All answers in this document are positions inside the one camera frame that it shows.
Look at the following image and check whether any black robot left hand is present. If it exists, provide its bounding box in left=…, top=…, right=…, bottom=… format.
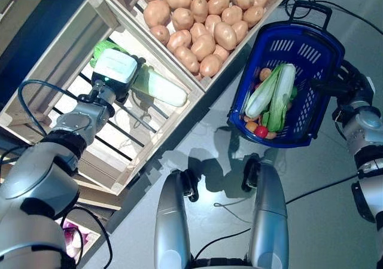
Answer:
left=91, top=58, right=147, bottom=103

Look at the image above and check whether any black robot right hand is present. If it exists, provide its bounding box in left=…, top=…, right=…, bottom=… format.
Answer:
left=309, top=60, right=375, bottom=102

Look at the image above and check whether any blue plastic shopping basket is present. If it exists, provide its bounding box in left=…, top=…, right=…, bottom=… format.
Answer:
left=227, top=0, right=346, bottom=149

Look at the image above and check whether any wooden display shelf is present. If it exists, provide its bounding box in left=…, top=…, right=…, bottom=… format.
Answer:
left=0, top=0, right=141, bottom=234

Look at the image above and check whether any silver robot left leg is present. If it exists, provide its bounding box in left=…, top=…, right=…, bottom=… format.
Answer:
left=154, top=169, right=200, bottom=269

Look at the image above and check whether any silver robot leg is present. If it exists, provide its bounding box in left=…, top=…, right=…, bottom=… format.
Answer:
left=154, top=169, right=200, bottom=269
left=241, top=158, right=290, bottom=269

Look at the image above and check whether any silver robot right leg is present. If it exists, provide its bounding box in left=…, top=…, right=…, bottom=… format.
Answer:
left=241, top=158, right=290, bottom=269

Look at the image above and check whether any black robot waist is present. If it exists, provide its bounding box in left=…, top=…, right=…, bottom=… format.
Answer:
left=191, top=256, right=251, bottom=269

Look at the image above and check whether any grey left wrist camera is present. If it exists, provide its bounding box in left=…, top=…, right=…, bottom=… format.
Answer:
left=91, top=48, right=139, bottom=86

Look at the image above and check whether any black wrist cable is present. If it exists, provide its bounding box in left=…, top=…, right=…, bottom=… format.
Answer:
left=17, top=79, right=99, bottom=138

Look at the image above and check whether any black floor cable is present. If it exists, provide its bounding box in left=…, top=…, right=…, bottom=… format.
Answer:
left=284, top=173, right=361, bottom=206

